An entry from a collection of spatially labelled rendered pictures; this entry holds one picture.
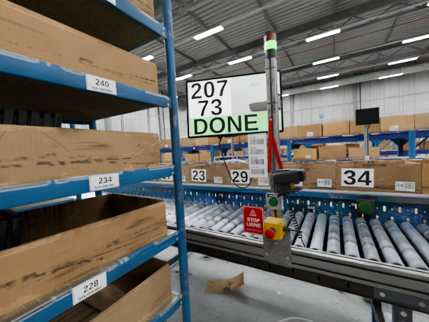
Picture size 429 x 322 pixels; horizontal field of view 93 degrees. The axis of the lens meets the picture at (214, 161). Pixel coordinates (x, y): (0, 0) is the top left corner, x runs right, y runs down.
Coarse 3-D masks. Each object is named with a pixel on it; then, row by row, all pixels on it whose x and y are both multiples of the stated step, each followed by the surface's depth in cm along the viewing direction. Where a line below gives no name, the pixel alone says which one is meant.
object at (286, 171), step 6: (276, 174) 80; (282, 174) 79; (288, 174) 78; (294, 174) 77; (300, 174) 76; (276, 180) 80; (282, 180) 79; (288, 180) 78; (294, 180) 77; (300, 180) 76; (282, 186) 81; (288, 186) 80; (294, 186) 80; (282, 192) 81; (288, 192) 79
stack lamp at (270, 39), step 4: (264, 36) 85; (268, 36) 84; (272, 36) 83; (264, 40) 85; (268, 40) 84; (272, 40) 83; (264, 44) 86; (268, 44) 84; (272, 44) 83; (264, 48) 86; (268, 48) 84
